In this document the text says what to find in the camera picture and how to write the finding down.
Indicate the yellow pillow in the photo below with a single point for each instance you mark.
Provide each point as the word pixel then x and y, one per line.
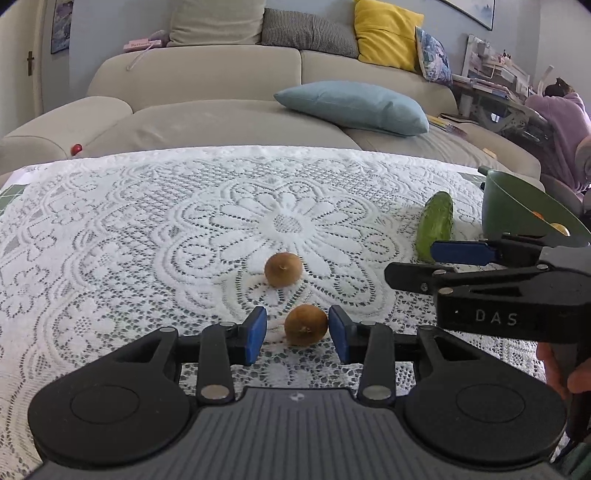
pixel 385 34

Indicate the blue wall poster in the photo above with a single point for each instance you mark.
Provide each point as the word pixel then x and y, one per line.
pixel 62 23

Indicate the black white checked pillow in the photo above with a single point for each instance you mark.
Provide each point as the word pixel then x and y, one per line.
pixel 309 30

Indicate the books on sofa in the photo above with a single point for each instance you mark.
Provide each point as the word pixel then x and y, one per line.
pixel 445 122

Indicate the brown kiwi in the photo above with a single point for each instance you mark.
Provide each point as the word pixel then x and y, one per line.
pixel 306 324
pixel 283 269

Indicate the green plastic colander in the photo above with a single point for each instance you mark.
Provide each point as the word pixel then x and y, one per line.
pixel 503 207

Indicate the blue printed pillow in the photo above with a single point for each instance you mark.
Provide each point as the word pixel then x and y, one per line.
pixel 434 57

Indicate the framed wall picture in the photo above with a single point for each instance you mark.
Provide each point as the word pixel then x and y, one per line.
pixel 471 9

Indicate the yellow lemon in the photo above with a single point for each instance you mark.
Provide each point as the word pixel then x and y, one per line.
pixel 559 228

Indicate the grey chair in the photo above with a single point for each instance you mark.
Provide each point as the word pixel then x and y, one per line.
pixel 565 196

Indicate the small red ball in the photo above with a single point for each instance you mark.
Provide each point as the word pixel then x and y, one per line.
pixel 76 148

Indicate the green cucumber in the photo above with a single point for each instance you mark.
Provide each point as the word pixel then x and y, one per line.
pixel 434 226

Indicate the light blue pillow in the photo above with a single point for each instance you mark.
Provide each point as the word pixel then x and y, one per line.
pixel 355 104

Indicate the beige pillow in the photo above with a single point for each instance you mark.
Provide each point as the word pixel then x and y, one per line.
pixel 217 21

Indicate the beige sofa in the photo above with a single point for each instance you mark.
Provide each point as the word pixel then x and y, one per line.
pixel 207 74

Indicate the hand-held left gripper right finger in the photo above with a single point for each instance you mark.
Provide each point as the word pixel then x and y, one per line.
pixel 339 334

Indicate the pink flat box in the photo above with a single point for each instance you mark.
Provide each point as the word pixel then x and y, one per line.
pixel 143 44

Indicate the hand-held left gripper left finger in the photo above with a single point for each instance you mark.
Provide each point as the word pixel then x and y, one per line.
pixel 256 334

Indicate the person's right hand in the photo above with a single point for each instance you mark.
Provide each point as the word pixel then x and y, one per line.
pixel 551 369

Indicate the cluttered desk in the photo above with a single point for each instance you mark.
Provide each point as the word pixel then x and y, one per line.
pixel 498 74

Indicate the white lace tablecloth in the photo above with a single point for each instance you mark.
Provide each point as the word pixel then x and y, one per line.
pixel 138 230

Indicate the wooden wall cross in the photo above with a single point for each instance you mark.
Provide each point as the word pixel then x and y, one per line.
pixel 30 62

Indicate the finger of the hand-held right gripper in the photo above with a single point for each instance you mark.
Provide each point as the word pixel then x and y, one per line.
pixel 411 276
pixel 461 252

